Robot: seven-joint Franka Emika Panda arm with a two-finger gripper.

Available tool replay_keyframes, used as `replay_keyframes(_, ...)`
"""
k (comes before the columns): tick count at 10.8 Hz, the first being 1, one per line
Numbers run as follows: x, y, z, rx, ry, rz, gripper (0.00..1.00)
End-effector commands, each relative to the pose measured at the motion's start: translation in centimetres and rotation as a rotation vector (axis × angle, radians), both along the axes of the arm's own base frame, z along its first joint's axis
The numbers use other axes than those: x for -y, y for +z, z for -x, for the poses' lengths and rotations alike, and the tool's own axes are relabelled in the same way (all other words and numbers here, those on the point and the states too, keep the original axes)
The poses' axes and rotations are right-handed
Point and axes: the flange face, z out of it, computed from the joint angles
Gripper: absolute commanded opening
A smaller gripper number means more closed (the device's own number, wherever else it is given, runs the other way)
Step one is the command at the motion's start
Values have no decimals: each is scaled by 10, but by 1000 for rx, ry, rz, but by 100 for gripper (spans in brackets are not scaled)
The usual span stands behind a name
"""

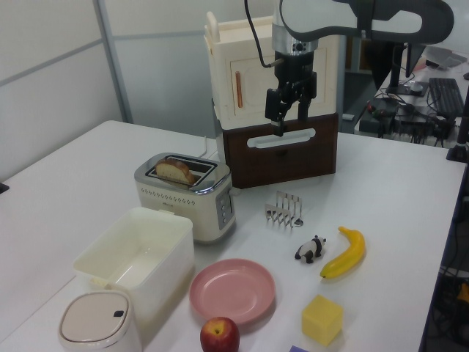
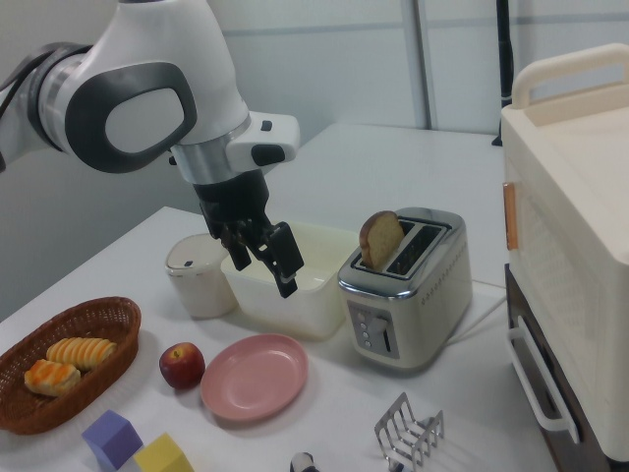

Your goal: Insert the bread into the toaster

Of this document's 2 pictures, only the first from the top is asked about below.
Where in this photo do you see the yellow banana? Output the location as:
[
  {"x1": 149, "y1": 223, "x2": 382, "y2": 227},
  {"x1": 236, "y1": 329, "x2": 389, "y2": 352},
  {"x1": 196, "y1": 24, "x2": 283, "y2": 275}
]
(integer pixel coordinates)
[{"x1": 320, "y1": 226, "x2": 366, "y2": 282}]

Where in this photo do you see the brown drawer base white handle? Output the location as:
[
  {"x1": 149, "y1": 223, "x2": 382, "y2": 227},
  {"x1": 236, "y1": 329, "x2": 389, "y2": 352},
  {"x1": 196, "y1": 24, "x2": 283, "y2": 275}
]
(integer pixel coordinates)
[{"x1": 221, "y1": 113, "x2": 338, "y2": 190}]

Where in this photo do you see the white toaster power cable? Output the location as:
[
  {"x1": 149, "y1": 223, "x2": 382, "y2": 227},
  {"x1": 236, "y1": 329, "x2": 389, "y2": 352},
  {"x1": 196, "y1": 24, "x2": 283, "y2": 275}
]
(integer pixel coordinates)
[{"x1": 199, "y1": 135, "x2": 223, "y2": 162}]

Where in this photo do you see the black cable bundle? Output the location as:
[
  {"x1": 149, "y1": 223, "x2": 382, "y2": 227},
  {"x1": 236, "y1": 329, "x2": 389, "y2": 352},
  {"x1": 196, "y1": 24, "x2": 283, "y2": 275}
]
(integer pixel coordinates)
[{"x1": 366, "y1": 93, "x2": 461, "y2": 147}]

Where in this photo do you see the silver metal toast rack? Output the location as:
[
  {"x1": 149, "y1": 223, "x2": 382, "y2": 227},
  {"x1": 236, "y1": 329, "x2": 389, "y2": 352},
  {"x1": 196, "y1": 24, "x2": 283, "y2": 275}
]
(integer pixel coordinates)
[{"x1": 264, "y1": 191, "x2": 305, "y2": 227}]

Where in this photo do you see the pink plate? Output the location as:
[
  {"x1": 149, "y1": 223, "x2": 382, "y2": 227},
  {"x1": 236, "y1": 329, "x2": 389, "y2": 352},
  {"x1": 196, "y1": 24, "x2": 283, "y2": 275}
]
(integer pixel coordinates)
[{"x1": 189, "y1": 258, "x2": 276, "y2": 326}]

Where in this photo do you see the white plastic rectangular container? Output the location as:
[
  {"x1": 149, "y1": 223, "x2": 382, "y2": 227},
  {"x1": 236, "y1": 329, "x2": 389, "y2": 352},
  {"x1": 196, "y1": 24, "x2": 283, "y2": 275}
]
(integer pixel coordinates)
[{"x1": 73, "y1": 207, "x2": 196, "y2": 348}]

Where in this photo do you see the small white trash can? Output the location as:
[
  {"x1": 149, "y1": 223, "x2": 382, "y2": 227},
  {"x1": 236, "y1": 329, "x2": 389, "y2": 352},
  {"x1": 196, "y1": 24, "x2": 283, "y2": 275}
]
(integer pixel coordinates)
[{"x1": 57, "y1": 291, "x2": 143, "y2": 352}]

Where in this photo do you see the black keyboard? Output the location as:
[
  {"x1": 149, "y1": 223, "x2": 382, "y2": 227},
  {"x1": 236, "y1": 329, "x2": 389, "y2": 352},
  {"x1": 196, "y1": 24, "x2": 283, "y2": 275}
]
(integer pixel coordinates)
[{"x1": 427, "y1": 76, "x2": 465, "y2": 115}]

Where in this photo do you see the cream silver toaster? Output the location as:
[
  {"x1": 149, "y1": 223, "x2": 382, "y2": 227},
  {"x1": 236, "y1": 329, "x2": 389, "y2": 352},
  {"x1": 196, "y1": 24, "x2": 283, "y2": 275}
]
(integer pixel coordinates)
[{"x1": 133, "y1": 152, "x2": 237, "y2": 245}]

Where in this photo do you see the yellow cube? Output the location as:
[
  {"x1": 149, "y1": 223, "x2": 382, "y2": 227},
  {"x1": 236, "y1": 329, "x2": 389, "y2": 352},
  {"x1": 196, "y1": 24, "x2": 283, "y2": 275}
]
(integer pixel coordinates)
[{"x1": 301, "y1": 294, "x2": 344, "y2": 347}]

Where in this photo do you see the cream toy oven cabinet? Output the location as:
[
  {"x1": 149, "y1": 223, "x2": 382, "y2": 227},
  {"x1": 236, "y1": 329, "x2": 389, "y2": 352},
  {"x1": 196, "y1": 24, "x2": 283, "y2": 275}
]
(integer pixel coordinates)
[{"x1": 203, "y1": 10, "x2": 340, "y2": 131}]

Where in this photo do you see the red apple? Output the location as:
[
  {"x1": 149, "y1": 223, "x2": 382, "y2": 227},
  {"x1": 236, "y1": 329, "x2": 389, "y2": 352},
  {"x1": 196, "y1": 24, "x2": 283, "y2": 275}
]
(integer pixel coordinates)
[{"x1": 199, "y1": 316, "x2": 241, "y2": 352}]

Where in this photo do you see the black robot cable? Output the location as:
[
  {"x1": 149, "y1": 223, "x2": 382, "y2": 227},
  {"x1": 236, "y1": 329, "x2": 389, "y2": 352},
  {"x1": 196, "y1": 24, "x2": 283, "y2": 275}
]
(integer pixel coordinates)
[{"x1": 243, "y1": 0, "x2": 279, "y2": 69}]

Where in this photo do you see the black monitor stand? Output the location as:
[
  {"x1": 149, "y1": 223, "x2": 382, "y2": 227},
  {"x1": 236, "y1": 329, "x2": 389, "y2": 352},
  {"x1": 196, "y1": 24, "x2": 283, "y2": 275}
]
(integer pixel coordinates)
[{"x1": 384, "y1": 42, "x2": 429, "y2": 97}]

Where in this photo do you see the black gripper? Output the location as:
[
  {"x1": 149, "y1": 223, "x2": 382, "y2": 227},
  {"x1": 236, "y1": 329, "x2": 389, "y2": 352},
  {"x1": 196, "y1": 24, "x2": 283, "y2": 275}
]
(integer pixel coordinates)
[{"x1": 265, "y1": 51, "x2": 318, "y2": 137}]

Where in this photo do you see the panda toy figure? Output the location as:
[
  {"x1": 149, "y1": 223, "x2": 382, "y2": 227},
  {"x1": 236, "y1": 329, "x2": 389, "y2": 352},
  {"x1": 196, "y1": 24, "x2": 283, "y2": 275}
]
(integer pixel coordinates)
[{"x1": 295, "y1": 235, "x2": 328, "y2": 265}]

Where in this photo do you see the bread slice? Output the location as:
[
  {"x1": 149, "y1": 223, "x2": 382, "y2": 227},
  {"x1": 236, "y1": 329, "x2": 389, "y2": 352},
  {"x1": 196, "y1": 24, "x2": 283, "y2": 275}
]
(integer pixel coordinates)
[{"x1": 155, "y1": 155, "x2": 197, "y2": 186}]

